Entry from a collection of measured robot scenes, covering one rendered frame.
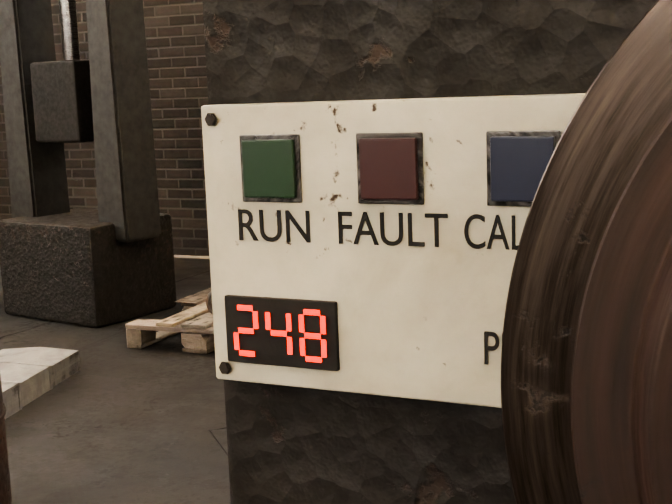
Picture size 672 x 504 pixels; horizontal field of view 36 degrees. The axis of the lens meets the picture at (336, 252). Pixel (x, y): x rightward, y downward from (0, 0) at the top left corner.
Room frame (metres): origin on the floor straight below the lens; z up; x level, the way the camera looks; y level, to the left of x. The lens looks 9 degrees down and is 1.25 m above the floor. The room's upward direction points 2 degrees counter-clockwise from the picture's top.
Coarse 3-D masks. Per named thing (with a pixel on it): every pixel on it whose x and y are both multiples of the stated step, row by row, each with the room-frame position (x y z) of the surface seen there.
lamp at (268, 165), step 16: (256, 144) 0.64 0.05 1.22; (272, 144) 0.64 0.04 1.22; (288, 144) 0.63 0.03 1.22; (256, 160) 0.64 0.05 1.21; (272, 160) 0.64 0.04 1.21; (288, 160) 0.63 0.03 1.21; (256, 176) 0.64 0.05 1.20; (272, 176) 0.64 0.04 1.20; (288, 176) 0.63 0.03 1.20; (256, 192) 0.64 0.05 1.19; (272, 192) 0.64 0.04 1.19; (288, 192) 0.64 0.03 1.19
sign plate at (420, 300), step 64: (256, 128) 0.65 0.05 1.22; (320, 128) 0.63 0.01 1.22; (384, 128) 0.61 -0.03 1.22; (448, 128) 0.60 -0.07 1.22; (512, 128) 0.58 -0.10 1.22; (320, 192) 0.63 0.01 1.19; (448, 192) 0.60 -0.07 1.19; (256, 256) 0.65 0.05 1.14; (320, 256) 0.63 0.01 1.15; (384, 256) 0.61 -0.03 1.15; (448, 256) 0.60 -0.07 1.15; (512, 256) 0.58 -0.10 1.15; (384, 320) 0.61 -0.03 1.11; (448, 320) 0.60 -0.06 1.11; (320, 384) 0.63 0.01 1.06; (384, 384) 0.61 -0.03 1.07; (448, 384) 0.60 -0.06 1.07
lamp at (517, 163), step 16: (496, 144) 0.58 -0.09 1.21; (512, 144) 0.57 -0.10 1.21; (528, 144) 0.57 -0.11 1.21; (544, 144) 0.57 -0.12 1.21; (496, 160) 0.58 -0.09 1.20; (512, 160) 0.57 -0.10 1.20; (528, 160) 0.57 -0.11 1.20; (544, 160) 0.57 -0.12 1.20; (496, 176) 0.58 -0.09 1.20; (512, 176) 0.57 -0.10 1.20; (528, 176) 0.57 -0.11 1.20; (496, 192) 0.58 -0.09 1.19; (512, 192) 0.57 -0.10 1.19; (528, 192) 0.57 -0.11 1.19
